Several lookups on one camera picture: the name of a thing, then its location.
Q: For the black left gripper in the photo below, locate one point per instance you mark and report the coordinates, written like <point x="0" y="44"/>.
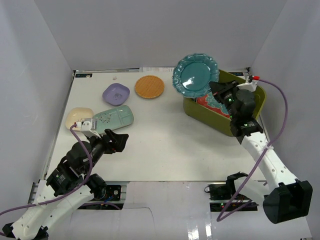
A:
<point x="113" y="142"/>

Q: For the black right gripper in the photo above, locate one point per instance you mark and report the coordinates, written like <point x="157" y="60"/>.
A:
<point x="216" y="88"/>

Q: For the red and teal plate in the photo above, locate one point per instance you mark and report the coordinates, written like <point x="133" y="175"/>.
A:
<point x="209" y="102"/>

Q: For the mint green divided tray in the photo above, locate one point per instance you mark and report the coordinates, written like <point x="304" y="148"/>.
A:
<point x="114" y="118"/>

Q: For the teal scalloped plate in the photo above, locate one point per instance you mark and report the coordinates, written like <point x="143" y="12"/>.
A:
<point x="192" y="75"/>

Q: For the purple square dish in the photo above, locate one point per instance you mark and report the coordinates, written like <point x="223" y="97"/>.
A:
<point x="116" y="94"/>

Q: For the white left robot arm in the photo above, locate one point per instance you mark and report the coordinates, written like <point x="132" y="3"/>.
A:
<point x="69" y="186"/>

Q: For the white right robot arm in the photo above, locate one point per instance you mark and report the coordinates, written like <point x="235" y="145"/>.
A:
<point x="270" y="183"/>

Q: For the olive green plastic bin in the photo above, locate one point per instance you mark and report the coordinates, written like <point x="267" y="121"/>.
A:
<point x="214" y="116"/>

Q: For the cream panda square dish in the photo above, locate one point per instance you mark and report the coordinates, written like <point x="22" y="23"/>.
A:
<point x="78" y="114"/>

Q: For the orange woven round plate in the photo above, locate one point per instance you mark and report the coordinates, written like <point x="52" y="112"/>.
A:
<point x="149" y="87"/>

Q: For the white papers at back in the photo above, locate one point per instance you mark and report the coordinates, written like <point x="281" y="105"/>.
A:
<point x="156" y="69"/>

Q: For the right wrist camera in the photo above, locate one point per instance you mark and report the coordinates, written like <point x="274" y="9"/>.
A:
<point x="250" y="84"/>

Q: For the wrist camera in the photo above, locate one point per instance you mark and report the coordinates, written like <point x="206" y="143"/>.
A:
<point x="88" y="127"/>
<point x="250" y="84"/>

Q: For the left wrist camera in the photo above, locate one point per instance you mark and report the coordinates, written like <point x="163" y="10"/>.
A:
<point x="88" y="127"/>

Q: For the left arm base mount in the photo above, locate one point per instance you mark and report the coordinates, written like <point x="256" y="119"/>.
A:
<point x="113" y="199"/>

